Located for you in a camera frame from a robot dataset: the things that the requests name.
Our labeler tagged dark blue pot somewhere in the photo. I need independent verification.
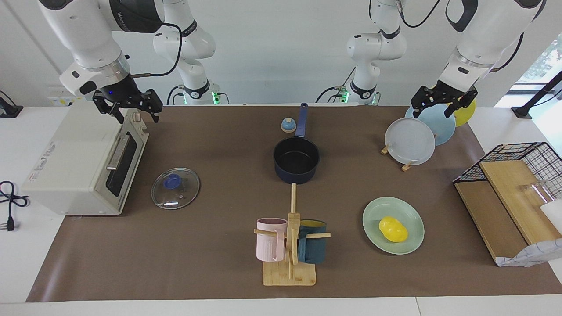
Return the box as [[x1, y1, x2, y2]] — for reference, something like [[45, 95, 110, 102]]
[[273, 103, 320, 185]]

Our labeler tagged black wire basket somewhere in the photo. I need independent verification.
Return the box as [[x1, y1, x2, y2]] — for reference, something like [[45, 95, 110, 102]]
[[453, 142, 562, 200]]

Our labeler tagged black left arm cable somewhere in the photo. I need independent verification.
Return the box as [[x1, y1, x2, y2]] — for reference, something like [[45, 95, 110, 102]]
[[397, 0, 525, 73]]

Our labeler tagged beige toaster oven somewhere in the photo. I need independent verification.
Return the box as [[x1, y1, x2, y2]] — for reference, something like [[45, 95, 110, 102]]
[[21, 108, 150, 216]]

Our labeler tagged grey plate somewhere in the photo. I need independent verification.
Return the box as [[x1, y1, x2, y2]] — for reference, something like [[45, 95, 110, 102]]
[[385, 118, 436, 166]]

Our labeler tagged pink mug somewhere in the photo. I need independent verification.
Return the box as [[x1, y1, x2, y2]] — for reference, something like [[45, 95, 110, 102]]
[[256, 218, 288, 262]]

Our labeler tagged dark teal mug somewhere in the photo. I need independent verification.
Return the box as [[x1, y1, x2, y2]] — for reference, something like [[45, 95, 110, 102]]
[[298, 219, 327, 264]]

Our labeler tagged green plate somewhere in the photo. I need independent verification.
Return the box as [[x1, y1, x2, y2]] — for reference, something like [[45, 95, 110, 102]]
[[362, 197, 425, 255]]

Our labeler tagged black base cable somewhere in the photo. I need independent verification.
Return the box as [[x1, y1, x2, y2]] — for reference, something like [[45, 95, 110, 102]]
[[167, 85, 187, 105], [316, 66, 357, 104]]

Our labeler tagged glass lid blue knob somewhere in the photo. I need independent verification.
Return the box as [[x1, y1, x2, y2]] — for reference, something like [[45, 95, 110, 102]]
[[151, 167, 201, 210]]

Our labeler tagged white power strip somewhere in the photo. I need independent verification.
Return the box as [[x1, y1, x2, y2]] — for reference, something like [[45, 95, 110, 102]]
[[47, 97, 85, 107]]

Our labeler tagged yellow plate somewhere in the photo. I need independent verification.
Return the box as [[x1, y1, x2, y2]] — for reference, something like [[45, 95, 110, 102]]
[[452, 99, 476, 128]]

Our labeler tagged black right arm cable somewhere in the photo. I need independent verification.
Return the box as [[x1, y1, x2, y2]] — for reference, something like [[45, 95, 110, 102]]
[[130, 22, 183, 79]]

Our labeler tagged clear glass cup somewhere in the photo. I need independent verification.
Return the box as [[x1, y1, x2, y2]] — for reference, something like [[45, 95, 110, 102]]
[[520, 179, 555, 207]]

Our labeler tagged light blue plate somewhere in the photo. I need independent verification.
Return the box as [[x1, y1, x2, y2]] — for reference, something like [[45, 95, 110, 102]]
[[404, 104, 457, 146]]

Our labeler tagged black power cable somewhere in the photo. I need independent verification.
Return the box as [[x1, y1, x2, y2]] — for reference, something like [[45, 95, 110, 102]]
[[0, 181, 30, 232]]

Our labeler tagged black clamp stand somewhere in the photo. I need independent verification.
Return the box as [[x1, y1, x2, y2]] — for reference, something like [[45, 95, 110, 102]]
[[512, 70, 562, 119]]

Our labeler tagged wooden mug tree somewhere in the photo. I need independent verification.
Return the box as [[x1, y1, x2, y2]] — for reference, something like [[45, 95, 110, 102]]
[[253, 183, 331, 287]]

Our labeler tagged brown table mat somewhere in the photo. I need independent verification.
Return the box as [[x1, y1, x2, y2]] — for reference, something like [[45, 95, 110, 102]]
[[26, 105, 562, 302]]

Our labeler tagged white cup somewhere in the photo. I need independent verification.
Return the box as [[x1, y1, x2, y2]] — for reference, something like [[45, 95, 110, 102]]
[[539, 200, 562, 234]]

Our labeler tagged wooden plate rack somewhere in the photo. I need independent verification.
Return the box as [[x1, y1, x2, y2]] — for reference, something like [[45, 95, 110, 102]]
[[381, 140, 415, 172]]

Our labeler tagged yellow lemon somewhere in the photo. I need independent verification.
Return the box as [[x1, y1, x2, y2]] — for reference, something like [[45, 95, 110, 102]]
[[379, 215, 408, 243]]

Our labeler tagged black table clamp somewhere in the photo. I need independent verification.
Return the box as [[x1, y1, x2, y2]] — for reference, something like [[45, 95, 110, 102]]
[[0, 90, 23, 118]]

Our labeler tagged window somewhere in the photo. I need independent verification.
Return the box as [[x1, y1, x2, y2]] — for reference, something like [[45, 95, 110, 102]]
[[516, 34, 562, 84]]

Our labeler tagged white patterned cloth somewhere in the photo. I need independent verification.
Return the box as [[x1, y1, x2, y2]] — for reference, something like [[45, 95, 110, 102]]
[[495, 238, 562, 267]]

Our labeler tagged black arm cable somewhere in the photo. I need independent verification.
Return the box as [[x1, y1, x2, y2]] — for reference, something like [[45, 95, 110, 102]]
[[397, 0, 525, 73], [130, 22, 183, 79]]

